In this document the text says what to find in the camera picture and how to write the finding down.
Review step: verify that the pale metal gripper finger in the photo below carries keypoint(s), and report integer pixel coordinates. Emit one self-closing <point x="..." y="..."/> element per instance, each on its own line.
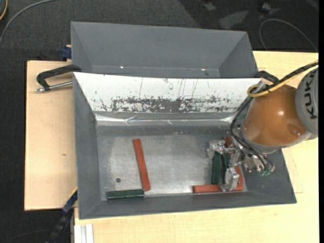
<point x="231" y="180"/>
<point x="214" y="147"/>

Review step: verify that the pale wood board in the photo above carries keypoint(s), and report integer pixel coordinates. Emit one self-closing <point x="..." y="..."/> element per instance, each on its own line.
<point x="48" y="135"/>

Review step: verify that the grey metal bin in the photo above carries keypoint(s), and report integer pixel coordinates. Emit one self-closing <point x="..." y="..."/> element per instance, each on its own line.
<point x="162" y="49"/>

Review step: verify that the dark green flat block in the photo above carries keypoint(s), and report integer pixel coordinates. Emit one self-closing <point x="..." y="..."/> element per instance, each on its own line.
<point x="125" y="194"/>
<point x="216" y="169"/>

